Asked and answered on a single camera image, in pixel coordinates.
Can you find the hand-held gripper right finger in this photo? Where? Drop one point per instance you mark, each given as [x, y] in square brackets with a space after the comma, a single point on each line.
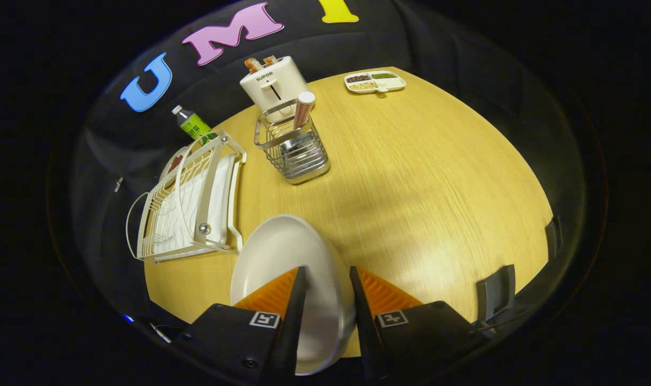
[364, 321]

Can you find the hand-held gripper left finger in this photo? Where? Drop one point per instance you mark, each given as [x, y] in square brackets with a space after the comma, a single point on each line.
[287, 321]

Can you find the white plate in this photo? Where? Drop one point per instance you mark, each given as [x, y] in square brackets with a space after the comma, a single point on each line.
[277, 252]

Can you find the small beige plate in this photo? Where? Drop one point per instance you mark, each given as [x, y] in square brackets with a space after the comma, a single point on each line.
[171, 161]

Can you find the grey table edge clamp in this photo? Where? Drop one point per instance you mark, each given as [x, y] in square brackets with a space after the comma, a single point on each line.
[553, 237]
[495, 289]

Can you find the reddish brown meat slice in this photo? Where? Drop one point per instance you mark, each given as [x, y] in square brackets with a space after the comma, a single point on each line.
[176, 162]

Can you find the green drink bottle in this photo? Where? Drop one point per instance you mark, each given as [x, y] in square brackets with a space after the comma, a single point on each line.
[194, 124]

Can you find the white clip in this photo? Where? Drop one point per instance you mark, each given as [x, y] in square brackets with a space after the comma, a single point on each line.
[118, 184]

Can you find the white toaster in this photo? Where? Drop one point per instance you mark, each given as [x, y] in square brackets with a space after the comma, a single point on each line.
[274, 88]

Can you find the white divided bean tray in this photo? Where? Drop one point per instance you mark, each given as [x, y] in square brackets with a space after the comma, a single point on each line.
[376, 82]

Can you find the toasted bread slice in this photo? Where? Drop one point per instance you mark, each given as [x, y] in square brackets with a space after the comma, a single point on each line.
[253, 65]
[270, 59]

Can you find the black backdrop cloth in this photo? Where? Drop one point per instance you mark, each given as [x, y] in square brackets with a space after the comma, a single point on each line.
[325, 43]

